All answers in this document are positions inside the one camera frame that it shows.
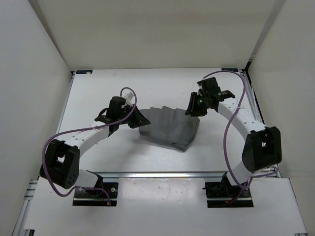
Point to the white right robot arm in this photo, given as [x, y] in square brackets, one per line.
[262, 148]

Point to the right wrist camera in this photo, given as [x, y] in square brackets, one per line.
[208, 86]

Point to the blue corner label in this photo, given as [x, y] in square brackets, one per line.
[230, 69]
[84, 71]

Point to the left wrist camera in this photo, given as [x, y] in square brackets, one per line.
[119, 105]

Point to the aluminium left side rail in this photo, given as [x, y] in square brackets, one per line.
[60, 118]

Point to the blue corner label left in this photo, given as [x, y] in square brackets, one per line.
[84, 71]

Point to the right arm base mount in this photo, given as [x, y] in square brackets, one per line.
[223, 195]

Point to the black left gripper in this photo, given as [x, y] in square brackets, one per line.
[139, 119]

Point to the blue corner label right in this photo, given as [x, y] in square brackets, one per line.
[230, 69]

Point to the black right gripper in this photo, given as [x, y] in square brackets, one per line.
[192, 109]

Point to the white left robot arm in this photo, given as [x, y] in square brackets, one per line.
[61, 158]

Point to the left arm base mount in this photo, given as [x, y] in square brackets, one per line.
[106, 194]

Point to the grey pleated skirt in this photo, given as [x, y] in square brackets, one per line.
[169, 127]

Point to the aluminium table edge rail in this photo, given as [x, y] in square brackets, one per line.
[161, 174]

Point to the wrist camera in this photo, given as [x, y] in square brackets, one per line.
[119, 105]
[208, 86]

